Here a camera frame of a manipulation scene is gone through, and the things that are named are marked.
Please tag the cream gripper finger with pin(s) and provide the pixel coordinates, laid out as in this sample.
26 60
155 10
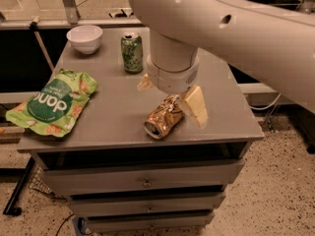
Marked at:
144 83
192 103

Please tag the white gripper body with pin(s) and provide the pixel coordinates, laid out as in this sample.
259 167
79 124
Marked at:
171 78

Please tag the crushed orange soda can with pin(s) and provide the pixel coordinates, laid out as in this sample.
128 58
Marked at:
160 121

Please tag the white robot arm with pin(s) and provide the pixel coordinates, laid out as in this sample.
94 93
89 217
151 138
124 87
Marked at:
272 45

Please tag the green soda can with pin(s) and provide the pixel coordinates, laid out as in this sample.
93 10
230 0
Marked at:
132 52

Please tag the white bowl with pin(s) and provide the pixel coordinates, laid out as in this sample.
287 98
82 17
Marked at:
85 39

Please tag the green snack bag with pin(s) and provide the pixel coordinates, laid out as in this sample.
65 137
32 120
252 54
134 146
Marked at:
55 109

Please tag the grey drawer cabinet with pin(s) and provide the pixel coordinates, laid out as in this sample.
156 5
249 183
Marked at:
110 131

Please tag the middle grey drawer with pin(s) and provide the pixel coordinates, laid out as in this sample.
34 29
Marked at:
145 205

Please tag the grey drawer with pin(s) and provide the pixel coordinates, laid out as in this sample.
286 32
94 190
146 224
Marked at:
145 205
109 180
153 221

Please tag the bottom grey drawer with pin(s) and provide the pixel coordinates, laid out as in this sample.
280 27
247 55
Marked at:
153 221

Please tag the top grey drawer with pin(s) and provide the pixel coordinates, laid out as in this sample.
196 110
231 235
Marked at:
109 180

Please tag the black floor stand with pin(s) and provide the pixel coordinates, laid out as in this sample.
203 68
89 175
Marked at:
23 176

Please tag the metal frame rail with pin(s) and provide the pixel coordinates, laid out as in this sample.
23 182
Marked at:
64 24

